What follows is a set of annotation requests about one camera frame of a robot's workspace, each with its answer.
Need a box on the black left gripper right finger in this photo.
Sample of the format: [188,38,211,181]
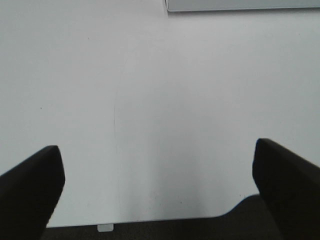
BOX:
[252,138,320,240]

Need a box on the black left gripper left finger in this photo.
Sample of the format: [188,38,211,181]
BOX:
[0,145,66,240]

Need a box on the white microwave door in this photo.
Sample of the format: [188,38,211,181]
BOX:
[165,0,320,12]

